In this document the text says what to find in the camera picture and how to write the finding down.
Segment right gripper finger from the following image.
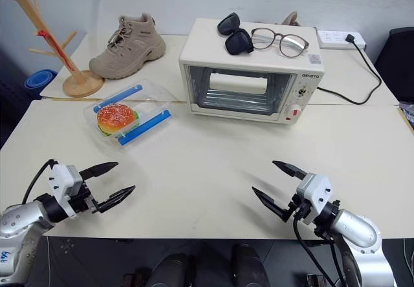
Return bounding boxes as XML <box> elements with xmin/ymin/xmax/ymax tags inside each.
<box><xmin>251</xmin><ymin>186</ymin><xmax>292</xmax><ymax>224</ymax></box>
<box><xmin>272</xmin><ymin>160</ymin><xmax>309</xmax><ymax>182</ymax></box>

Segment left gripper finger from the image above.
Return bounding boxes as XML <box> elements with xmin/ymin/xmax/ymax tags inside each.
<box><xmin>95</xmin><ymin>185</ymin><xmax>136</xmax><ymax>215</ymax></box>
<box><xmin>78</xmin><ymin>162</ymin><xmax>119</xmax><ymax>182</ymax></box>

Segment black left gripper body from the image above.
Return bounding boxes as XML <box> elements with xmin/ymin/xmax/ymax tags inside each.
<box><xmin>67</xmin><ymin>180</ymin><xmax>100</xmax><ymax>218</ymax></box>

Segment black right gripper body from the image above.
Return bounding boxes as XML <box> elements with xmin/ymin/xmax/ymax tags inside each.
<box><xmin>287</xmin><ymin>193</ymin><xmax>313</xmax><ymax>226</ymax></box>

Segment white oven knob red mark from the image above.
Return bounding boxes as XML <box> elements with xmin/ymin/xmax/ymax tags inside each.
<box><xmin>286</xmin><ymin>103</ymin><xmax>305</xmax><ymax>119</ymax></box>

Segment glass oven door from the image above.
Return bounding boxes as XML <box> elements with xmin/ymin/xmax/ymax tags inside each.
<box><xmin>184</xmin><ymin>63</ymin><xmax>297</xmax><ymax>122</ymax></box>

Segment cream toaster oven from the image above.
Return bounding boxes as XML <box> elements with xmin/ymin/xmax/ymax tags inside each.
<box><xmin>178</xmin><ymin>17</ymin><xmax>325</xmax><ymax>127</ymax></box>

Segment toy hamburger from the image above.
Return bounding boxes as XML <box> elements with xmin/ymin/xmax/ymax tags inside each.
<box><xmin>96</xmin><ymin>103</ymin><xmax>141</xmax><ymax>138</ymax></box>

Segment dark rounded shape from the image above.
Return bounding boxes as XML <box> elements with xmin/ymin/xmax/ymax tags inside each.
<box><xmin>230</xmin><ymin>242</ymin><xmax>270</xmax><ymax>287</ymax></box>
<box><xmin>149</xmin><ymin>252</ymin><xmax>195</xmax><ymax>287</ymax></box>

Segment clear box with blue clips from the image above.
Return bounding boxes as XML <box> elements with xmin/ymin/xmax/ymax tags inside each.
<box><xmin>83</xmin><ymin>79</ymin><xmax>173</xmax><ymax>153</ymax></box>

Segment wooden tree rack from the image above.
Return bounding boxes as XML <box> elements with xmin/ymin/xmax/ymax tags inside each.
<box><xmin>0</xmin><ymin>0</ymin><xmax>105</xmax><ymax>98</ymax></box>

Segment blue rolled mat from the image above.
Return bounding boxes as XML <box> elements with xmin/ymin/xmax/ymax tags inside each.
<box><xmin>25</xmin><ymin>69</ymin><xmax>59</xmax><ymax>98</ymax></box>

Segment beige hiking boot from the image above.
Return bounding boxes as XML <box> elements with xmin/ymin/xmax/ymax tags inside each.
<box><xmin>89</xmin><ymin>12</ymin><xmax>167</xmax><ymax>81</ymax></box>

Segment brown thin-rim eyeglasses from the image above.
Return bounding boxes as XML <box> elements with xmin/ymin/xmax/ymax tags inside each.
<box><xmin>250</xmin><ymin>27</ymin><xmax>310</xmax><ymax>59</ymax></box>

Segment patterned item at table edge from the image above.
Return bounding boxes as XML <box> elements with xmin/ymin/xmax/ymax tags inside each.
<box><xmin>398</xmin><ymin>101</ymin><xmax>414</xmax><ymax>133</ymax></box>

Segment white power strip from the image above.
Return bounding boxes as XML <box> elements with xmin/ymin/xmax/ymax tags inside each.
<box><xmin>316</xmin><ymin>29</ymin><xmax>367</xmax><ymax>51</ymax></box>

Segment black sunglasses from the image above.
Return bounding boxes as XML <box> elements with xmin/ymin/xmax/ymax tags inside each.
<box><xmin>216</xmin><ymin>12</ymin><xmax>254</xmax><ymax>56</ymax></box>

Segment black chair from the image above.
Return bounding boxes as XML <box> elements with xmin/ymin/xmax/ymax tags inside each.
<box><xmin>374</xmin><ymin>27</ymin><xmax>414</xmax><ymax>104</ymax></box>

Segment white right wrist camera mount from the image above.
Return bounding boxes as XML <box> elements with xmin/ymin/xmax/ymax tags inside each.
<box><xmin>295</xmin><ymin>172</ymin><xmax>332</xmax><ymax>224</ymax></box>

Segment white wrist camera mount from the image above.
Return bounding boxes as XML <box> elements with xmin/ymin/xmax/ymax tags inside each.
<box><xmin>295</xmin><ymin>172</ymin><xmax>332</xmax><ymax>224</ymax></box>
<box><xmin>48</xmin><ymin>164</ymin><xmax>84</xmax><ymax>219</ymax></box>

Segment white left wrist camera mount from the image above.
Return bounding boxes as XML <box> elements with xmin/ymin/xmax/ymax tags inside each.
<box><xmin>48</xmin><ymin>164</ymin><xmax>84</xmax><ymax>219</ymax></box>

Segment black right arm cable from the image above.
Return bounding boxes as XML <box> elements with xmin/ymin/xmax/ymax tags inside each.
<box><xmin>292</xmin><ymin>215</ymin><xmax>349</xmax><ymax>287</ymax></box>

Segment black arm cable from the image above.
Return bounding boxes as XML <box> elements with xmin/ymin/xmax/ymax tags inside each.
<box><xmin>292</xmin><ymin>215</ymin><xmax>349</xmax><ymax>287</ymax></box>
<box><xmin>21</xmin><ymin>158</ymin><xmax>61</xmax><ymax>206</ymax></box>

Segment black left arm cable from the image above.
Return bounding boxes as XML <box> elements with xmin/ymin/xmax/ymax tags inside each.
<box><xmin>21</xmin><ymin>158</ymin><xmax>61</xmax><ymax>206</ymax></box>

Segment black power cable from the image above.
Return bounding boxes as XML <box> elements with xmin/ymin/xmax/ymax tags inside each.
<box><xmin>316</xmin><ymin>33</ymin><xmax>384</xmax><ymax>106</ymax></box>

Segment red string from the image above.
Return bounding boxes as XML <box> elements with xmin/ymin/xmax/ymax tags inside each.
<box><xmin>36</xmin><ymin>29</ymin><xmax>76</xmax><ymax>73</ymax></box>

